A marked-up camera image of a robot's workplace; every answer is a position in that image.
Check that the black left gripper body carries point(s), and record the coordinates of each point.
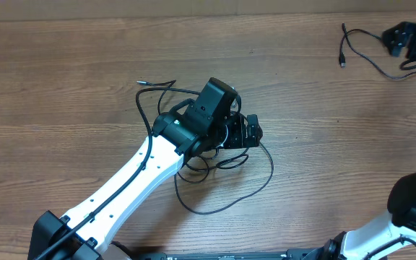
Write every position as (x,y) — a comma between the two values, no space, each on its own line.
(235,136)

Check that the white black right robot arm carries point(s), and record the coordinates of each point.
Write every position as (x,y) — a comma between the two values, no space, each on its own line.
(396,227)

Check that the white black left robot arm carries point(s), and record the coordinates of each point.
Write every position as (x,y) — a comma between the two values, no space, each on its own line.
(205,121)

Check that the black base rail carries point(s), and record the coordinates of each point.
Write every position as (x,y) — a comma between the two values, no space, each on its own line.
(290,254)

